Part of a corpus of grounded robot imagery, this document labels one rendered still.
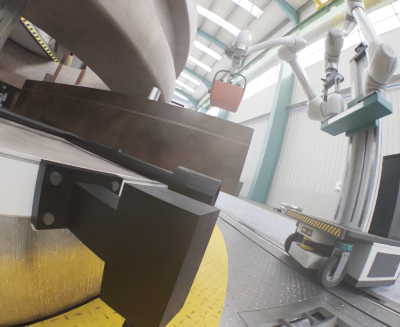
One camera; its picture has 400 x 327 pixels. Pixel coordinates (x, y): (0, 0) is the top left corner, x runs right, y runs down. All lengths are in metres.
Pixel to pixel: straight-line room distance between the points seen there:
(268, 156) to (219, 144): 9.32
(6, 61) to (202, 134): 4.99
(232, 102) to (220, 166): 0.37
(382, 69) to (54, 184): 1.27
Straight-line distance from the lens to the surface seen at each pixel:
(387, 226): 1.32
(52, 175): 0.22
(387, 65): 1.17
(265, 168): 10.15
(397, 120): 7.69
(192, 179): 0.35
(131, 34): 1.01
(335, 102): 1.63
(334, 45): 1.21
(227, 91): 1.10
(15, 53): 5.40
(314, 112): 1.74
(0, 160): 0.22
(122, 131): 1.13
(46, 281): 0.37
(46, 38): 4.90
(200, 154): 0.97
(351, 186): 1.47
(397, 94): 8.22
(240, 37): 1.30
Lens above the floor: 0.35
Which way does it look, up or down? 4 degrees up
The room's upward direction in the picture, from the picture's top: 18 degrees clockwise
